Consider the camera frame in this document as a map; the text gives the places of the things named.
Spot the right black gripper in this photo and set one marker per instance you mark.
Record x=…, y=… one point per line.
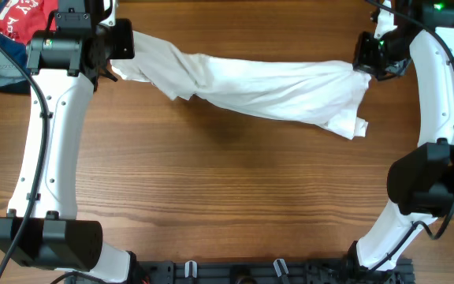
x=362, y=63

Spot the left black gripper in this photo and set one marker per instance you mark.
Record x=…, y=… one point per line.
x=124, y=30

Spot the white t-shirt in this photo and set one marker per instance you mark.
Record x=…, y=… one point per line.
x=326, y=94

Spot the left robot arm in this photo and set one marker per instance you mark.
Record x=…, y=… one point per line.
x=41, y=228

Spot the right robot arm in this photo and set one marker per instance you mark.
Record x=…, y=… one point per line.
x=420, y=185

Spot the navy blue folded garment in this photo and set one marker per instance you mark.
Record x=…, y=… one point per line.
x=16, y=50

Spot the red folded shirt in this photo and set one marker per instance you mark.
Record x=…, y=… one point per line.
x=20, y=19

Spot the black folded garment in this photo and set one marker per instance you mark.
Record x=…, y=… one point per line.
x=18, y=88

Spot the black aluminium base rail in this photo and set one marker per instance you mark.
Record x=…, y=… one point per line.
x=325, y=271

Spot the right white rail clip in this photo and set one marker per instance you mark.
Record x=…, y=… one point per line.
x=280, y=267

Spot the white rail clip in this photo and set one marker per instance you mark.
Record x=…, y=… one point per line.
x=191, y=269
x=280, y=267

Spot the left white rail clip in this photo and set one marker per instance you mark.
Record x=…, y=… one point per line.
x=191, y=269

